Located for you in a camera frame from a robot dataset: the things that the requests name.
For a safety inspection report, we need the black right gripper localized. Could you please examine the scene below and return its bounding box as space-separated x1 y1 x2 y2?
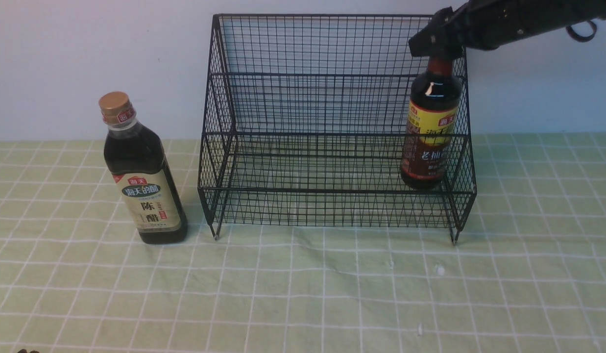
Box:
408 0 606 60

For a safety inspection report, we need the soy sauce bottle red cap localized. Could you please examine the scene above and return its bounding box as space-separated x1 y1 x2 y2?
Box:
399 56 462 191

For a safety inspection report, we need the vinegar bottle gold cap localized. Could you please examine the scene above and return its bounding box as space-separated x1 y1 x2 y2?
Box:
98 91 188 244

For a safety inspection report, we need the green checkered tablecloth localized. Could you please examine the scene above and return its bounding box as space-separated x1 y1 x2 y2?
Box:
0 133 606 353

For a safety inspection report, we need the black cable loop right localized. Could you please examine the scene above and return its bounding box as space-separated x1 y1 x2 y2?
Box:
565 21 598 43

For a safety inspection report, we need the black wire mesh rack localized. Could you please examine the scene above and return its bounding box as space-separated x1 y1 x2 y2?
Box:
197 14 477 244

